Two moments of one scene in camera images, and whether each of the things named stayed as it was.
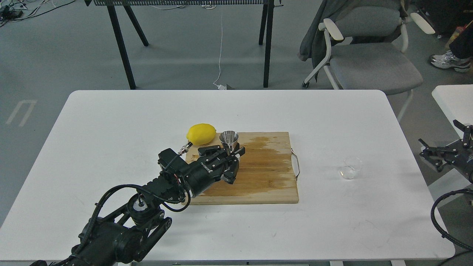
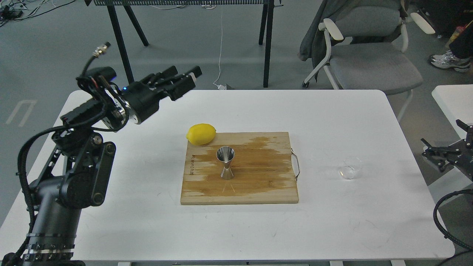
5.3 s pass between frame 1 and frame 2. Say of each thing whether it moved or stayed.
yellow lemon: stayed
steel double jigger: moved
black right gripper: stayed
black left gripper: moved
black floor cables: stayed
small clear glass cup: stayed
